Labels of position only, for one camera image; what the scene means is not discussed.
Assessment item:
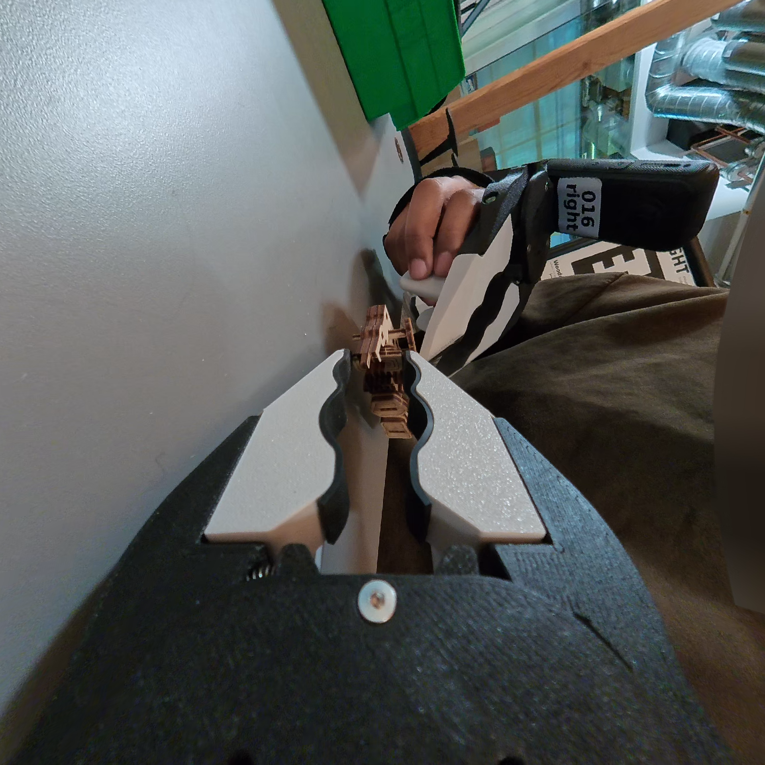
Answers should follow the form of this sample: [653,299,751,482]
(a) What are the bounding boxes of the green plastic bin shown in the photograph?
[322,0,467,129]

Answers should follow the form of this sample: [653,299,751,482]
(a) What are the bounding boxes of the wooden puzzle model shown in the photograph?
[351,304,420,442]

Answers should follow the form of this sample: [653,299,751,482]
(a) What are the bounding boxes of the olive trousers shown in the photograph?
[448,272,765,765]

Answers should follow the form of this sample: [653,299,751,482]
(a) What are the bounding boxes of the person's right hand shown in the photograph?
[382,175,486,281]

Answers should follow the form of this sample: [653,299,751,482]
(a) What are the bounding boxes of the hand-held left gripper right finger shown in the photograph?
[406,351,549,567]

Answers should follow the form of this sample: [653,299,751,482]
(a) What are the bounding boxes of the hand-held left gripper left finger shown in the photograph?
[205,348,351,546]

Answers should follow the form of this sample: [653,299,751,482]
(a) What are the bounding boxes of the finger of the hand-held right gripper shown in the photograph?
[430,281,533,373]
[418,216,516,357]

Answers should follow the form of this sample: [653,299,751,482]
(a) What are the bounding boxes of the silver ventilation ducts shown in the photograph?
[642,0,765,129]

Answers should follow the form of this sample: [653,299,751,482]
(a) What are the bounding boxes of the wooden post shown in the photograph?
[409,0,742,157]

